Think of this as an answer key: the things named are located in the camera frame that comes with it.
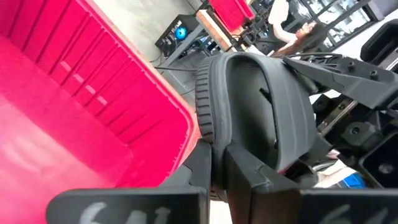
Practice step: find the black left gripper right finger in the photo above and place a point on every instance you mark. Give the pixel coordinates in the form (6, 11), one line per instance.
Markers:
(264, 202)

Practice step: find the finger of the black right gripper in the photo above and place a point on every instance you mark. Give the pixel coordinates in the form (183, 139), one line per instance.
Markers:
(357, 84)

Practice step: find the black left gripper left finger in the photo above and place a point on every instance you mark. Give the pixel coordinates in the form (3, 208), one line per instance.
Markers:
(186, 199)

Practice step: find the black slide sandal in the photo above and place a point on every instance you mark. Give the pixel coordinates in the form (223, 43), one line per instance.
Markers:
(248, 109)

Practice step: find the red plastic bin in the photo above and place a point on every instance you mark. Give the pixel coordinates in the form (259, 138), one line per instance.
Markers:
(77, 93)
(231, 12)

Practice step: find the blue plastic box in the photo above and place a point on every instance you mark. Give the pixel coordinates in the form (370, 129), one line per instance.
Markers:
(353, 181)

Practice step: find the person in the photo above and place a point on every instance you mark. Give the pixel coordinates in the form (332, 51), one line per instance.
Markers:
(280, 18)

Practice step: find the wooden table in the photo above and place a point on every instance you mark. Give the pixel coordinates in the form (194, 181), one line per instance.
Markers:
(214, 29)

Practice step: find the black computer blue fan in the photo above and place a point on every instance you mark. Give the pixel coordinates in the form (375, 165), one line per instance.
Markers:
(169, 39)

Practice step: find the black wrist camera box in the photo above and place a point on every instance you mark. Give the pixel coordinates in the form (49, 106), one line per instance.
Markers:
(379, 161)

